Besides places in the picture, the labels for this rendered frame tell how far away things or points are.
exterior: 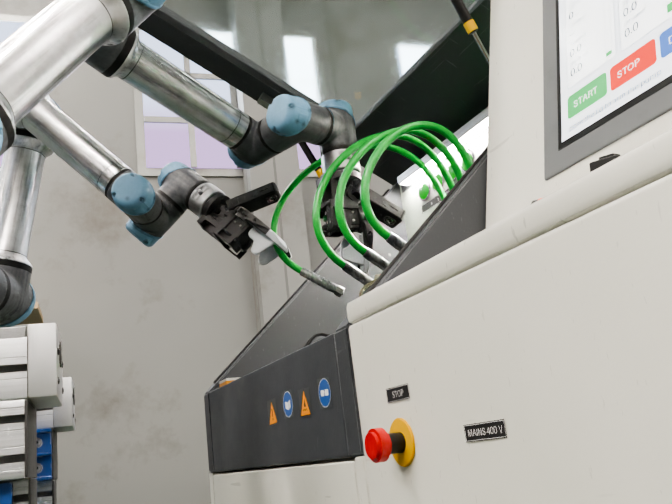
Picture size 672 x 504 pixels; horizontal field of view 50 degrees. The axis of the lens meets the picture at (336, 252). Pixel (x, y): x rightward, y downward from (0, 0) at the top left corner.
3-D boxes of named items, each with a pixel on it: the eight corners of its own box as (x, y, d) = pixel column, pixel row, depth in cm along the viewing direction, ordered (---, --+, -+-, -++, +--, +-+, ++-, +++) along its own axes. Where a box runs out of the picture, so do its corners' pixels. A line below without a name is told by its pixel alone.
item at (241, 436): (214, 472, 143) (208, 392, 147) (235, 469, 145) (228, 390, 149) (348, 457, 90) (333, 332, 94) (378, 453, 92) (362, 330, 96)
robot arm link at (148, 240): (112, 216, 148) (149, 178, 150) (129, 232, 159) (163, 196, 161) (139, 239, 146) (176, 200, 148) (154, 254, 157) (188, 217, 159)
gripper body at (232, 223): (242, 262, 150) (205, 232, 155) (270, 232, 152) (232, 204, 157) (230, 245, 143) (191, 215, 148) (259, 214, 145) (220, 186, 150)
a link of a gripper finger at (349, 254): (339, 281, 132) (334, 234, 135) (368, 281, 135) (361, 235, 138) (347, 277, 130) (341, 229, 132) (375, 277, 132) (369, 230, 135)
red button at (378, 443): (362, 472, 78) (356, 423, 79) (394, 467, 79) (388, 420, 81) (385, 470, 73) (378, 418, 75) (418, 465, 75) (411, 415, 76)
